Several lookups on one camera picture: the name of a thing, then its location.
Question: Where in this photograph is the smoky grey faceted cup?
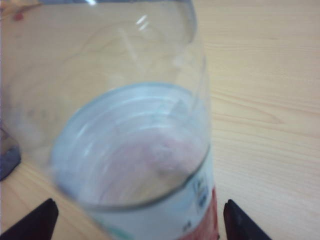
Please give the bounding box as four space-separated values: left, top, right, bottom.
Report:
0 124 22 182

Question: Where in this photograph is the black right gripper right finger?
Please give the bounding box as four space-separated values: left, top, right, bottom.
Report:
222 199 272 240

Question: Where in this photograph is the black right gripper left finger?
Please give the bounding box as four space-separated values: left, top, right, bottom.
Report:
0 198 60 240

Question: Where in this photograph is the clear water bottle red label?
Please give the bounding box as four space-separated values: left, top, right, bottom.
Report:
0 0 221 240

